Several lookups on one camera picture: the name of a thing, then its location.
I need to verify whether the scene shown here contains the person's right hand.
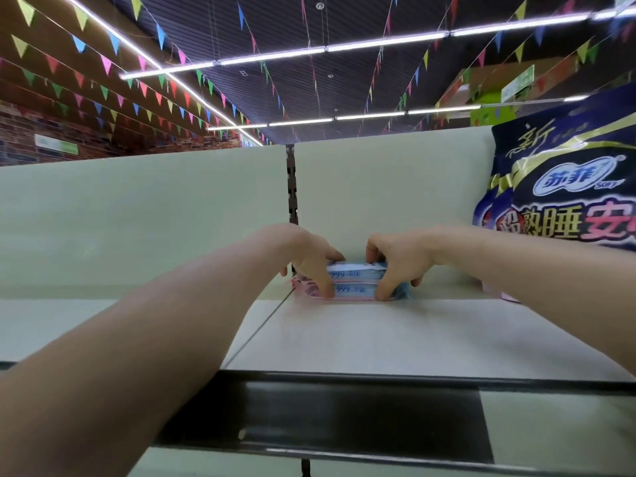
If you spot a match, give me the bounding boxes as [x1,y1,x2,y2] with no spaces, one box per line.
[364,230,439,302]

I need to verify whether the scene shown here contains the person's left hand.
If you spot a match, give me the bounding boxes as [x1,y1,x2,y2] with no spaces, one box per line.
[278,225,347,299]

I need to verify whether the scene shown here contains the metal store shelving unit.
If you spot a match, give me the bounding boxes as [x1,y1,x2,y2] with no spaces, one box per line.
[0,127,636,477]

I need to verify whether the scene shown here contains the person's right forearm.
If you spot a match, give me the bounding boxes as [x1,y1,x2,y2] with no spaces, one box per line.
[427,225,636,376]

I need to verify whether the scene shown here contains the person's left forearm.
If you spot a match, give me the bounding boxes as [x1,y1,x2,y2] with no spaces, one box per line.
[0,223,294,477]

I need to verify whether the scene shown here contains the pink white pack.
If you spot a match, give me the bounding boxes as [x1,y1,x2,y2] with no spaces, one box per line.
[481,278,523,303]

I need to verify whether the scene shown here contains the short ceiling light strip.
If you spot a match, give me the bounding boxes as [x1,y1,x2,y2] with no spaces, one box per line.
[207,94,590,131]

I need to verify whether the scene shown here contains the green yellow store sign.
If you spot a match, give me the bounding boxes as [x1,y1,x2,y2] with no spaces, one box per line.
[437,59,588,127]

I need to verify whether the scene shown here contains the diagonal ceiling light strip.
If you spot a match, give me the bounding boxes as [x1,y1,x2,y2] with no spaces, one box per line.
[60,0,266,148]

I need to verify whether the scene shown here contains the long ceiling light strip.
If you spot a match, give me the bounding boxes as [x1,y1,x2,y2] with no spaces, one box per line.
[119,9,636,80]

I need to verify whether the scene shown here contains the green wall sign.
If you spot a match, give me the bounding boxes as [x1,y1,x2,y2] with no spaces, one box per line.
[34,134,80,157]

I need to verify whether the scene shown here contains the strings of colourful bunting flags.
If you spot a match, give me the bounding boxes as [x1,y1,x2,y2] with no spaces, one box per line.
[0,0,636,155]

